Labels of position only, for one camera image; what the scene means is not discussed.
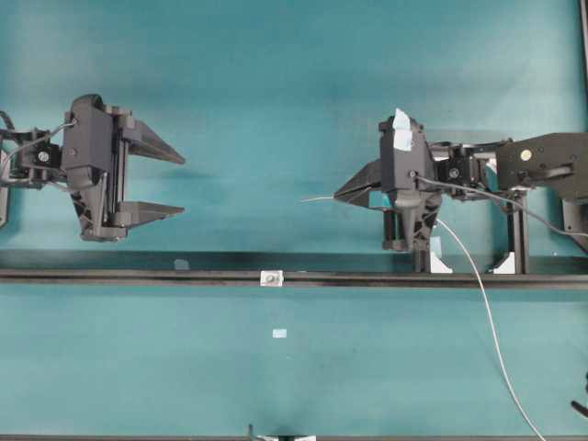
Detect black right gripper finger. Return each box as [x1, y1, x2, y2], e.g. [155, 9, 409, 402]
[334, 160, 382, 198]
[334, 187, 381, 209]

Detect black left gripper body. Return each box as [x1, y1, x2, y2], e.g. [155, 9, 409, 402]
[61, 94, 129, 242]

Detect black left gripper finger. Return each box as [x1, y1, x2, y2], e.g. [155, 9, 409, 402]
[111, 201, 185, 227]
[122, 119, 186, 164]

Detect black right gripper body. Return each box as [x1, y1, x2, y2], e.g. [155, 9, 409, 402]
[379, 113, 442, 252]

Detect thin white wire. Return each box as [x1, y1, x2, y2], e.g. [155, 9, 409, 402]
[299, 195, 548, 441]

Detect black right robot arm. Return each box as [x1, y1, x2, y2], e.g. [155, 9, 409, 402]
[334, 109, 587, 252]

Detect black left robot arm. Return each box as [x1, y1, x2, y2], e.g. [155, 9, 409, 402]
[1, 94, 186, 242]

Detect silver metal fitting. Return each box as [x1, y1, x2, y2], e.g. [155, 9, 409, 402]
[260, 270, 284, 288]

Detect blue tape on right gripper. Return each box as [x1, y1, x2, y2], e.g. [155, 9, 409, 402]
[392, 108, 413, 152]

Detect small white tape piece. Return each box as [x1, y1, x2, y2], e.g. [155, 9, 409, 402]
[272, 329, 288, 339]

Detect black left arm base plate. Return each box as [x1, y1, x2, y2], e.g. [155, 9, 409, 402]
[0, 187, 10, 228]

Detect black aluminium frame stand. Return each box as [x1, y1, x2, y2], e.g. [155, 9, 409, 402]
[411, 202, 530, 275]

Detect black aluminium rail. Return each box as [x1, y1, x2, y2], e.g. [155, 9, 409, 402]
[1, 250, 587, 289]

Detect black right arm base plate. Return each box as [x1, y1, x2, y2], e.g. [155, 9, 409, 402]
[561, 200, 588, 253]

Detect black cable at right edge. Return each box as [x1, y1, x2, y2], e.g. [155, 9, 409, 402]
[570, 369, 588, 405]

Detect black vertical frame post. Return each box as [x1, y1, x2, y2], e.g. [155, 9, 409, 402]
[578, 0, 588, 81]

